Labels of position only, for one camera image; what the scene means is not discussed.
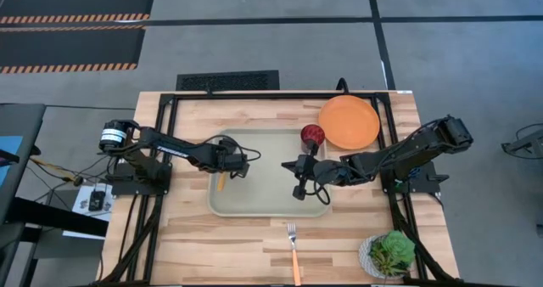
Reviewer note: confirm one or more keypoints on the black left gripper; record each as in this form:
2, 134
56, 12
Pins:
229, 161

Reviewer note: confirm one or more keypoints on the green succulent in white pot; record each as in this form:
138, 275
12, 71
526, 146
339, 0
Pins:
392, 253

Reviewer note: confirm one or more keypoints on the red faceted cup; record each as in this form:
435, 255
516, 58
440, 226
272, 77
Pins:
312, 134

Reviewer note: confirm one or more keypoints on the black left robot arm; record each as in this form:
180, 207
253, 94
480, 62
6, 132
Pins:
169, 149

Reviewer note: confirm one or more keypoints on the black hazard-striped floor mat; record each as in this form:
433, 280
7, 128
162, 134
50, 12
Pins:
76, 0
68, 45

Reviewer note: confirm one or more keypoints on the small black device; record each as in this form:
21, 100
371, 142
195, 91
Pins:
96, 200

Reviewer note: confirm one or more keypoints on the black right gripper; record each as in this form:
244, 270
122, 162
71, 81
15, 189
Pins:
309, 168

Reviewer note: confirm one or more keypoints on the black aluminium table frame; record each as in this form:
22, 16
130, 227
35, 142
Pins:
275, 96

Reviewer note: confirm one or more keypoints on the orange plate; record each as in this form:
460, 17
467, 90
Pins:
350, 121

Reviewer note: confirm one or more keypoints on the white paper sheet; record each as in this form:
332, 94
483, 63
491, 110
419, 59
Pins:
80, 204

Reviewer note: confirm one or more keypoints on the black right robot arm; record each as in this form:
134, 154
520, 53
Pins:
403, 153

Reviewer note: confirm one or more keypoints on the black metal stand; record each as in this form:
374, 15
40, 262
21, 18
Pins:
63, 219

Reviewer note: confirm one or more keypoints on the beige plastic tray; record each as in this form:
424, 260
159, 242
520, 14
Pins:
267, 193

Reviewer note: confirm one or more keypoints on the dark grey desk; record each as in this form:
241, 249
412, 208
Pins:
25, 121

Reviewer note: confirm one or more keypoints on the black floor vent grille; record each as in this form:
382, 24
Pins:
229, 81

